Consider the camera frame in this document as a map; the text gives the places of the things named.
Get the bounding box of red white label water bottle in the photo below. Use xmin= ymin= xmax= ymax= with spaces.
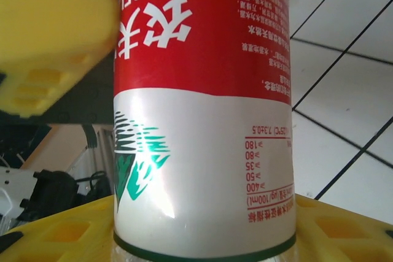
xmin=112 ymin=0 xmax=297 ymax=262

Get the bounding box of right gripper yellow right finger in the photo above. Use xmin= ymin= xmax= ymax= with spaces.
xmin=293 ymin=194 xmax=393 ymax=262

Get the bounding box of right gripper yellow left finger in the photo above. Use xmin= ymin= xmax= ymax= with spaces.
xmin=0 ymin=196 xmax=116 ymax=262

